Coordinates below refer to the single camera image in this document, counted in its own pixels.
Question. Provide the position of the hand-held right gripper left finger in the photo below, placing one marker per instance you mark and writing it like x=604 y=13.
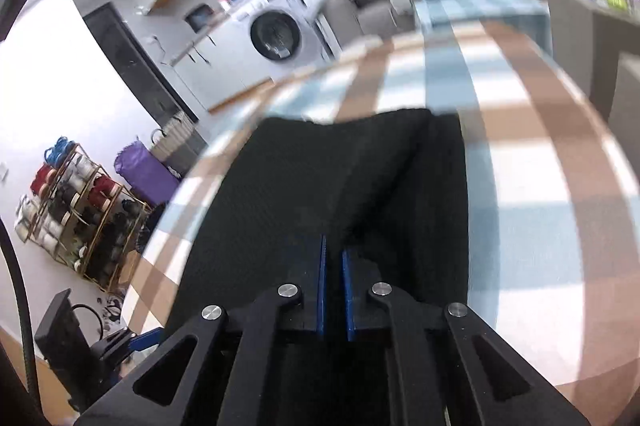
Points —
x=322 y=286

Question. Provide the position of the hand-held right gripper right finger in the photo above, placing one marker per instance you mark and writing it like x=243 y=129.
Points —
x=348 y=296

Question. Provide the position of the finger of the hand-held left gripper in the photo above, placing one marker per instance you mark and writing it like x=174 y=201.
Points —
x=145 y=340

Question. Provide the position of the black knit sweater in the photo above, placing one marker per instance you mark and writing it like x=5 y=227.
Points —
x=300 y=186

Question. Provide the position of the wooden shoe rack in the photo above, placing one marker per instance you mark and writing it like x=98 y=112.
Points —
x=75 y=216

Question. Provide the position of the purple bag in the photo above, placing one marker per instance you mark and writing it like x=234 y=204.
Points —
x=145 y=176

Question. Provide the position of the woven laundry basket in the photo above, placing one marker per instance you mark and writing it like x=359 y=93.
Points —
x=177 y=146

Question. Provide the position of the plaid blanket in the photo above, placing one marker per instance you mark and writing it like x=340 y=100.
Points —
x=540 y=206

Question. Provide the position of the white lower cabinets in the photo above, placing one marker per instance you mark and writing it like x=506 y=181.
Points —
x=230 y=61

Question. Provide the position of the white washing machine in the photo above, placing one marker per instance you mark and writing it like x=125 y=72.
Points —
x=275 y=36

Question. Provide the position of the black door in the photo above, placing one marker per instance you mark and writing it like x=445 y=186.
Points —
x=135 y=66

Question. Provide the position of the black pot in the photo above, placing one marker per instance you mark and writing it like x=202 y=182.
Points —
x=199 y=18

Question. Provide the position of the teal plaid covered table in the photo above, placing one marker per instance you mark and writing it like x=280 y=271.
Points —
x=500 y=11

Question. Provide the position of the grey low cabinet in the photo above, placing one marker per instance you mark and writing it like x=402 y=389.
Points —
x=625 y=91

